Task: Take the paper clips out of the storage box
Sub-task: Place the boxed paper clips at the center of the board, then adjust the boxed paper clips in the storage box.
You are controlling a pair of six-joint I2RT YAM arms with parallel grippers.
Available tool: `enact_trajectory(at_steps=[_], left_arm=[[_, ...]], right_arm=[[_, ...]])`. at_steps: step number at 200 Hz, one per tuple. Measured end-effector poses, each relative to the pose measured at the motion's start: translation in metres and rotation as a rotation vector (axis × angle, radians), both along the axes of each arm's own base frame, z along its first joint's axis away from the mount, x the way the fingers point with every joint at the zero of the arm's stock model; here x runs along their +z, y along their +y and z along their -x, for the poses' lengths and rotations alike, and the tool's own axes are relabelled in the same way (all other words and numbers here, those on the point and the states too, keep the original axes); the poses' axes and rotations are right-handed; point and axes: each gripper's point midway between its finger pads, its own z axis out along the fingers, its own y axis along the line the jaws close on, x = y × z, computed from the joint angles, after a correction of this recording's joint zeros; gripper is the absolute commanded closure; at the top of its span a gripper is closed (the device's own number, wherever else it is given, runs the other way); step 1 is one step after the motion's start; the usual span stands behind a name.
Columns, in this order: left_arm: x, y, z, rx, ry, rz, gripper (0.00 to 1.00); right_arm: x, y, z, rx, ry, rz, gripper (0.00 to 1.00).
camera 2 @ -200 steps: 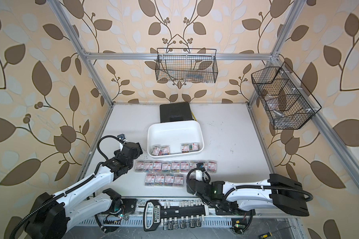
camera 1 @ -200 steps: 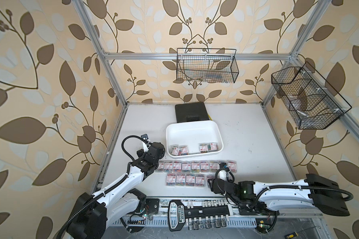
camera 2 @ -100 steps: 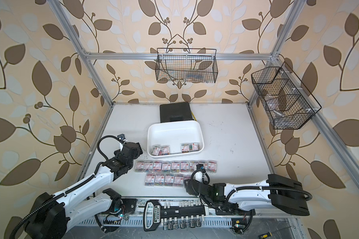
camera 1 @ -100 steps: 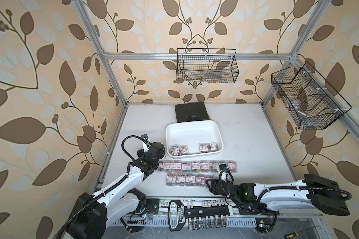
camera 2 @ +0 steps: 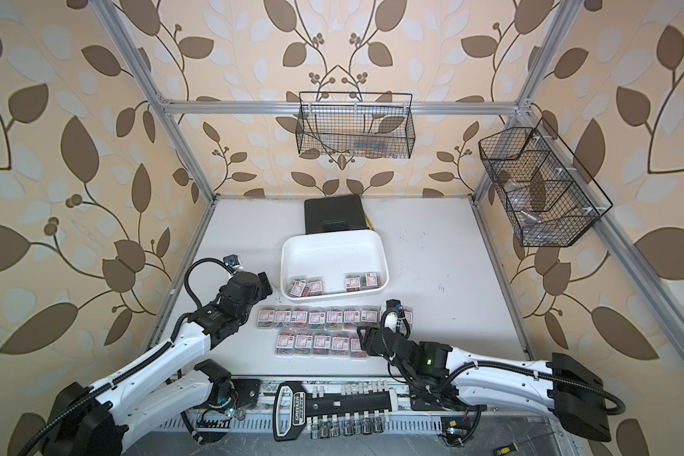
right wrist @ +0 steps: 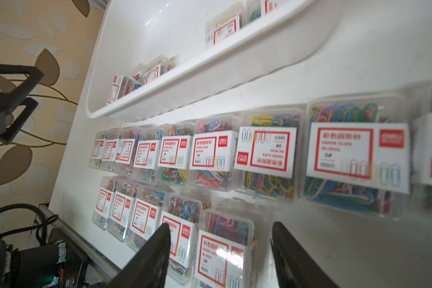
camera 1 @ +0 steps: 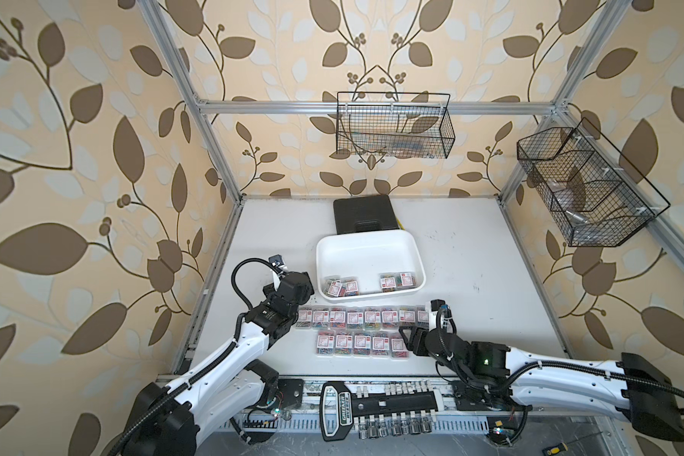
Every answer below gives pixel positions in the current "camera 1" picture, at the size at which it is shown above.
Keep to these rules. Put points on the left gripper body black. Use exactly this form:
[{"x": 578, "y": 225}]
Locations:
[{"x": 307, "y": 291}]

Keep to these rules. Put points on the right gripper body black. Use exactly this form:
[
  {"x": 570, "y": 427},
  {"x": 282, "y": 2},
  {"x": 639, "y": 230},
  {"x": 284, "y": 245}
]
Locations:
[{"x": 420, "y": 349}]

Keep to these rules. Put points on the paper clip box eleventh removed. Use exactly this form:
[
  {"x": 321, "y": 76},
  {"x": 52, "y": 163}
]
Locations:
[{"x": 343, "y": 344}]

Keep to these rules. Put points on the paper clip box fourteenth removed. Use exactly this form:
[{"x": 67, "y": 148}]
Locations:
[{"x": 398, "y": 347}]

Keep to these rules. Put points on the white plastic storage tray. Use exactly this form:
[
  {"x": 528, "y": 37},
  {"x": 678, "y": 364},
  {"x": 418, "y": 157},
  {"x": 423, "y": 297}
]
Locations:
[{"x": 366, "y": 258}]

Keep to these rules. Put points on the paper clip box twelfth removed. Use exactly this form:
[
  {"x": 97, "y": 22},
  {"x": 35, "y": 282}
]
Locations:
[{"x": 362, "y": 344}]

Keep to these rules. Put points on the paper clip box thirteenth removed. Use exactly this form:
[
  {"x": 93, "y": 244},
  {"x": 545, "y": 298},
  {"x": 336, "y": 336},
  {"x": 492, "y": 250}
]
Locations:
[{"x": 381, "y": 344}]

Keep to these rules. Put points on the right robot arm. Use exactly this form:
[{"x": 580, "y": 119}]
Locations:
[{"x": 630, "y": 389}]

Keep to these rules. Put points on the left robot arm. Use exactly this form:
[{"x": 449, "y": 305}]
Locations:
[{"x": 241, "y": 352}]

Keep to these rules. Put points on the black socket set holder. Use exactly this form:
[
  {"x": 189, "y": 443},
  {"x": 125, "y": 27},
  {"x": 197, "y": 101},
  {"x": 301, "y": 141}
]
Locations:
[{"x": 400, "y": 409}]

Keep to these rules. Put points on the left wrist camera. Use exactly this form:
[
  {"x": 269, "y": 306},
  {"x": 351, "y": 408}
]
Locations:
[{"x": 277, "y": 261}]

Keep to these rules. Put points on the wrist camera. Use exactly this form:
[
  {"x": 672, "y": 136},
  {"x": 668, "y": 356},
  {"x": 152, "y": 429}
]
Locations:
[
  {"x": 440, "y": 315},
  {"x": 277, "y": 261}
]

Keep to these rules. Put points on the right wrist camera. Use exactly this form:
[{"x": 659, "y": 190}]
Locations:
[{"x": 440, "y": 315}]

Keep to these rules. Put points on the yellow handled screwdriver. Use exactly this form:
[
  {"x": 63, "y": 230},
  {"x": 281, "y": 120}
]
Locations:
[{"x": 562, "y": 447}]

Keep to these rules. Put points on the black wire basket right wall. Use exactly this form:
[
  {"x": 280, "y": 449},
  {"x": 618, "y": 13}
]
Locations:
[{"x": 596, "y": 194}]

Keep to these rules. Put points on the black wire basket wall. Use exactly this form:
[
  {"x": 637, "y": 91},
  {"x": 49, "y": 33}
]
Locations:
[
  {"x": 398, "y": 124},
  {"x": 596, "y": 194}
]

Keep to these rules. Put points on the black wire basket back wall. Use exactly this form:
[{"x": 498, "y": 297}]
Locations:
[{"x": 398, "y": 124}]

